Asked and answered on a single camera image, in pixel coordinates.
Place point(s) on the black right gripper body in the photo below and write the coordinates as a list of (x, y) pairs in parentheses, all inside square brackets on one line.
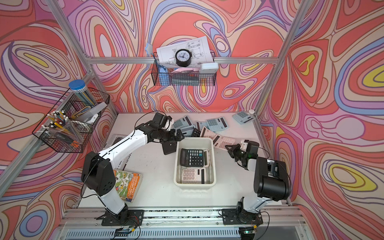
[(237, 153)]

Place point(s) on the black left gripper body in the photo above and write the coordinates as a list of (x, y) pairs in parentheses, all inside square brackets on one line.
[(164, 135)]

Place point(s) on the pink calculator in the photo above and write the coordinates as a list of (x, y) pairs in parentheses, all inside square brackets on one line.
[(206, 158), (220, 142), (194, 176), (206, 133)]

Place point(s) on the black calculator face up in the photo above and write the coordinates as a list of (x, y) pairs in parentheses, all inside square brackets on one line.
[(192, 158)]

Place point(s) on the cream plastic storage box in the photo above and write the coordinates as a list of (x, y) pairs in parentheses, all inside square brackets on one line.
[(198, 144)]

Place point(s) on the black calculator face down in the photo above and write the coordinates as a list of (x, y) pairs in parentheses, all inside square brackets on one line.
[(169, 147)]

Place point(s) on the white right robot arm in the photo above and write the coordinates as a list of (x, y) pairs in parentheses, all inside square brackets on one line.
[(271, 179)]

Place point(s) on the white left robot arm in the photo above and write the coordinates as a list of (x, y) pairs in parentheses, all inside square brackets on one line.
[(98, 170)]

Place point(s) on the small blue calculator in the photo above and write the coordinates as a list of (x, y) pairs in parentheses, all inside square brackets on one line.
[(188, 131)]

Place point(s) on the black calculator under pile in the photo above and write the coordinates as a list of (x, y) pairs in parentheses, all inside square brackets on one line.
[(196, 133)]

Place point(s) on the blue calculator far corner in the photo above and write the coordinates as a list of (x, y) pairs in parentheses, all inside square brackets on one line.
[(242, 117)]

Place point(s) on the pink calculator behind box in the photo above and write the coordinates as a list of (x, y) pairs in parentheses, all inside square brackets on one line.
[(206, 133)]

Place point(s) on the white box in basket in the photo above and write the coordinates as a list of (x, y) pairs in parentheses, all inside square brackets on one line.
[(209, 68)]

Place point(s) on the newspaper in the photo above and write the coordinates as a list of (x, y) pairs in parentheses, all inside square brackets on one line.
[(112, 140)]

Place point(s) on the colourful children's book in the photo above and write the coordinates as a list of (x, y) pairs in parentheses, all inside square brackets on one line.
[(127, 184)]

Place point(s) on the grey stapler in basket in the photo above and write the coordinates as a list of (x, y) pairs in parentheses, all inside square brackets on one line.
[(89, 115)]

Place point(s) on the black round clock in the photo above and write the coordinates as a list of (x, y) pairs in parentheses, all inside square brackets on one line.
[(183, 58)]

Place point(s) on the white paper drawing sheet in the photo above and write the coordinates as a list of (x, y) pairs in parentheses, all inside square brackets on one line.
[(192, 54)]

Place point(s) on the blue lid pencil jar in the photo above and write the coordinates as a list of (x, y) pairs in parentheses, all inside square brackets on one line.
[(82, 92)]

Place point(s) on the clear cup of pencils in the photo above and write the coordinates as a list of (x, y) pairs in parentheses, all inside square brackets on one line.
[(62, 128)]

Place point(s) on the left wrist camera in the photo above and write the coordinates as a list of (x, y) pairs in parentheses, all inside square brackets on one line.
[(162, 121)]

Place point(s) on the black wire basket back wall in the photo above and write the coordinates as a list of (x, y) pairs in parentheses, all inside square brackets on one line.
[(163, 76)]

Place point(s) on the black wire basket wall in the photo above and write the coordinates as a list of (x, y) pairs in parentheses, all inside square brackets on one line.
[(71, 107), (163, 76)]

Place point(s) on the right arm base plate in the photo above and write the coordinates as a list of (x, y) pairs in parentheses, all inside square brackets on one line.
[(235, 217)]

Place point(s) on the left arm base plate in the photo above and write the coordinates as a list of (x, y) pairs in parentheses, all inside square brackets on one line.
[(125, 218)]

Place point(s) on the black wire basket left wall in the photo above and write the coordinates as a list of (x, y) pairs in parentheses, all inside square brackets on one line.
[(71, 107)]

